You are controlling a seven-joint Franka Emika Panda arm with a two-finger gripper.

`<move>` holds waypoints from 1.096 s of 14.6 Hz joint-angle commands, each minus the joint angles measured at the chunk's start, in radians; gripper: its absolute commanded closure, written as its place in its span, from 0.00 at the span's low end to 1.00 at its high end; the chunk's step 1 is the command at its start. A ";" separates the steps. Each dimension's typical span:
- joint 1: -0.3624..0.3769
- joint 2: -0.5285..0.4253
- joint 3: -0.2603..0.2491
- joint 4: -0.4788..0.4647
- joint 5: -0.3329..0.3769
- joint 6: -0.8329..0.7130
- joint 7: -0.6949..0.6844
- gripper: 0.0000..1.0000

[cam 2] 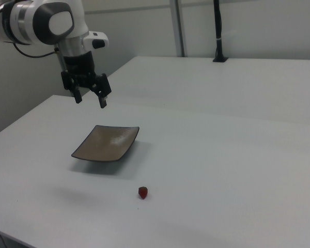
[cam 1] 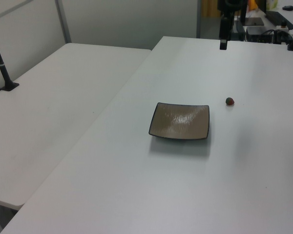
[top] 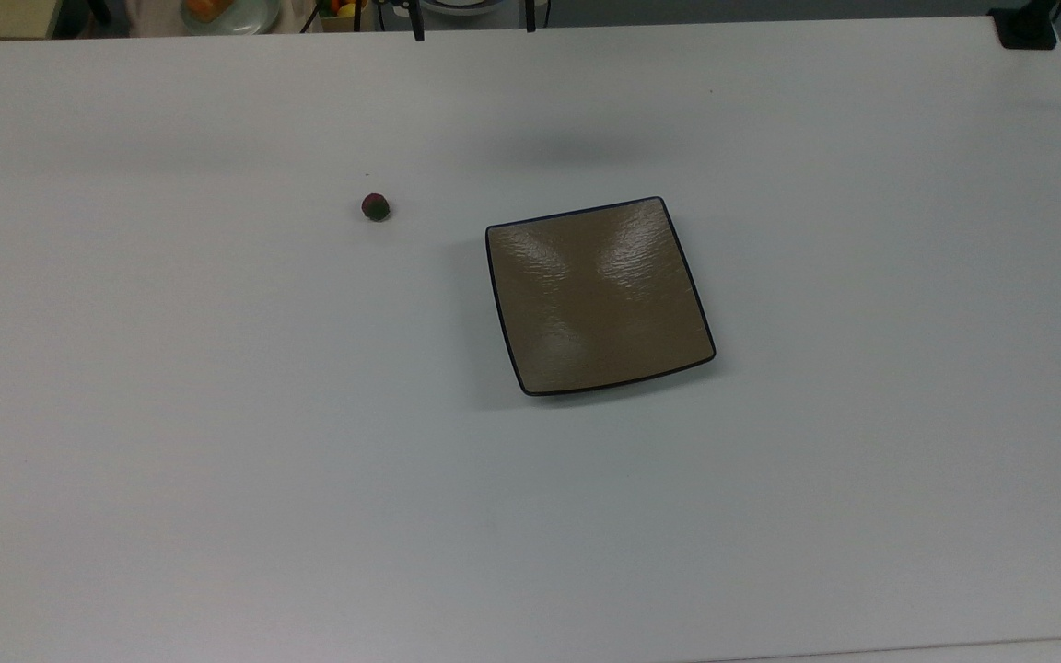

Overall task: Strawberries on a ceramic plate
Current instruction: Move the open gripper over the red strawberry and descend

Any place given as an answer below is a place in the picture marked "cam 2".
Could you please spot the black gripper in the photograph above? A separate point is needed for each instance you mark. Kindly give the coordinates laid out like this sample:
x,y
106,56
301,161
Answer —
x,y
78,65

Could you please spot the red strawberry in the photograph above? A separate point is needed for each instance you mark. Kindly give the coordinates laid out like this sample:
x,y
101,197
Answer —
x,y
142,192

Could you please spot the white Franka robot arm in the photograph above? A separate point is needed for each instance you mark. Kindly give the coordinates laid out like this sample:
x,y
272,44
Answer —
x,y
28,20

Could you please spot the square brown ceramic plate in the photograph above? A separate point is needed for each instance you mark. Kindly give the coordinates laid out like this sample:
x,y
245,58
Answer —
x,y
106,143

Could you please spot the black pole with white band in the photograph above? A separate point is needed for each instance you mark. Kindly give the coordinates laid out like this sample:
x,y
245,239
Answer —
x,y
218,25

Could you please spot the grey metal partition post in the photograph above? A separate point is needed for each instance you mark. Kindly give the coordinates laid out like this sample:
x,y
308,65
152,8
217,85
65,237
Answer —
x,y
182,25

